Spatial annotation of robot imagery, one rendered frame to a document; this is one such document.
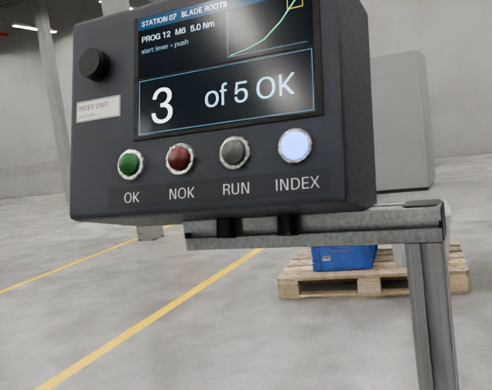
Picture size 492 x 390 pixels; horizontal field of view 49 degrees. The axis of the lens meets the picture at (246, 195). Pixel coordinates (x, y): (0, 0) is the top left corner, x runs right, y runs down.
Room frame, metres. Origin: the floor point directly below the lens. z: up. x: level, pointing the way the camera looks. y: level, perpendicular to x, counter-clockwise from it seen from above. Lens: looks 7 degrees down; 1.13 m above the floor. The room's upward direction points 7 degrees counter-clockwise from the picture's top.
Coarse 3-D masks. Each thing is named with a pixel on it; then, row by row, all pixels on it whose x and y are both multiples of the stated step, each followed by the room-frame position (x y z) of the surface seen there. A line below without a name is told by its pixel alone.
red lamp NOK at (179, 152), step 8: (176, 144) 0.44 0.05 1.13; (184, 144) 0.44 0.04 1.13; (168, 152) 0.45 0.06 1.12; (176, 152) 0.44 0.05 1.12; (184, 152) 0.43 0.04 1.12; (192, 152) 0.44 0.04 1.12; (168, 160) 0.44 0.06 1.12; (176, 160) 0.43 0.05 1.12; (184, 160) 0.43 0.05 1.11; (192, 160) 0.43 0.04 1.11; (168, 168) 0.44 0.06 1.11; (176, 168) 0.43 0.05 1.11; (184, 168) 0.43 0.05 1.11; (192, 168) 0.44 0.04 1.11
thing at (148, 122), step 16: (144, 80) 0.47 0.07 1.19; (160, 80) 0.47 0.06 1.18; (176, 80) 0.46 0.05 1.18; (144, 96) 0.47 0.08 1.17; (160, 96) 0.46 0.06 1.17; (176, 96) 0.46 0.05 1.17; (144, 112) 0.47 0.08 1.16; (160, 112) 0.46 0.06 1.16; (176, 112) 0.45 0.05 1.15; (144, 128) 0.46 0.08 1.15; (160, 128) 0.46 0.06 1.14; (176, 128) 0.45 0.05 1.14
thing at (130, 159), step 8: (128, 152) 0.46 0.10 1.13; (136, 152) 0.46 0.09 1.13; (120, 160) 0.46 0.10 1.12; (128, 160) 0.46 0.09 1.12; (136, 160) 0.45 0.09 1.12; (144, 160) 0.46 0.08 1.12; (120, 168) 0.46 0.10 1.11; (128, 168) 0.45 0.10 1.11; (136, 168) 0.45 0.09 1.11; (128, 176) 0.46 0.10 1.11; (136, 176) 0.46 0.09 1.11
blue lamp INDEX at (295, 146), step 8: (296, 128) 0.40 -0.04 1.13; (288, 136) 0.40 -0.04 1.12; (296, 136) 0.39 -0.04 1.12; (304, 136) 0.39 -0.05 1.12; (280, 144) 0.40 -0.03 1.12; (288, 144) 0.39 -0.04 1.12; (296, 144) 0.39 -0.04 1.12; (304, 144) 0.39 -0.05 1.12; (312, 144) 0.39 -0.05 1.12; (280, 152) 0.40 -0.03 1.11; (288, 152) 0.39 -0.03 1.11; (296, 152) 0.39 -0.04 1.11; (304, 152) 0.39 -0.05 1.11; (288, 160) 0.40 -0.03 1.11; (296, 160) 0.39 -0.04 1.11; (304, 160) 0.39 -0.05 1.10
